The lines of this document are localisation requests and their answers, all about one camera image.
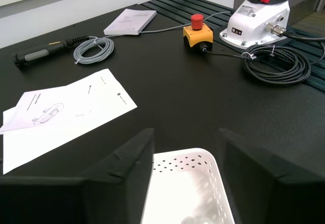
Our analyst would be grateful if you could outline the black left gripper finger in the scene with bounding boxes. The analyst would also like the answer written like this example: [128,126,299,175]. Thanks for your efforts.
[218,128,325,224]
[0,128,155,224]

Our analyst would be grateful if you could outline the white perforated plastic basket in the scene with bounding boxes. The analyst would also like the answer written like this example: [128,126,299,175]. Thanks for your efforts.
[141,147,236,224]

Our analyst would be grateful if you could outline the leaflet with robot drawing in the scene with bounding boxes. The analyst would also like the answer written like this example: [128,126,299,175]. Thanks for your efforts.
[0,84,87,135]

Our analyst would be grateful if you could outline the white printed paper sheet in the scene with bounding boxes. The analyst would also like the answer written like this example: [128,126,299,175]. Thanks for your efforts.
[2,68,138,175]

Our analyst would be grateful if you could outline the yellow emergency stop red button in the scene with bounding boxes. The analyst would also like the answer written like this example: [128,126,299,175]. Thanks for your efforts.
[182,14,214,53]

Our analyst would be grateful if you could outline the thick white manual book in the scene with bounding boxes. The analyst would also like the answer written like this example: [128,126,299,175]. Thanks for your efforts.
[103,8,157,36]

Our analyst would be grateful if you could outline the black slatted platform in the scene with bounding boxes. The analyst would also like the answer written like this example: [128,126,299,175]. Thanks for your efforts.
[141,0,325,92]

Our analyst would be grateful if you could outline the black coiled cable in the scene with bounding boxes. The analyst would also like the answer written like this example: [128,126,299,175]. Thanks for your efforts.
[203,44,312,84]

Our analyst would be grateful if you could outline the grey coiled cable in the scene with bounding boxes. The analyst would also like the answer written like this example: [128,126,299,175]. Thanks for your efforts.
[73,11,233,66]

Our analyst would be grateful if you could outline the black grey enabling handle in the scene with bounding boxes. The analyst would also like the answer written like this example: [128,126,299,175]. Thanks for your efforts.
[12,35,90,69]

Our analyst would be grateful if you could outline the thick black connector cable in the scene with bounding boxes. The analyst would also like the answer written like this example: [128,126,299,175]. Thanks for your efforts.
[265,22,325,42]

